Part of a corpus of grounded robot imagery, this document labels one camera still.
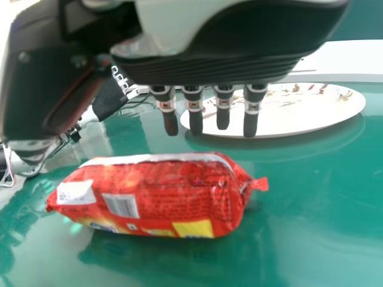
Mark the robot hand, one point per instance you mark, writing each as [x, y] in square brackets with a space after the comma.
[209, 42]

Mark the red biscuit packet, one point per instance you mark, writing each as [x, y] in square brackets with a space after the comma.
[167, 194]

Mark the plate with brown leaf pattern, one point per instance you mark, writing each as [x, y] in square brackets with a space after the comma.
[299, 116]

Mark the white rear table ledge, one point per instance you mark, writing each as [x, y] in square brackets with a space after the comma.
[344, 59]

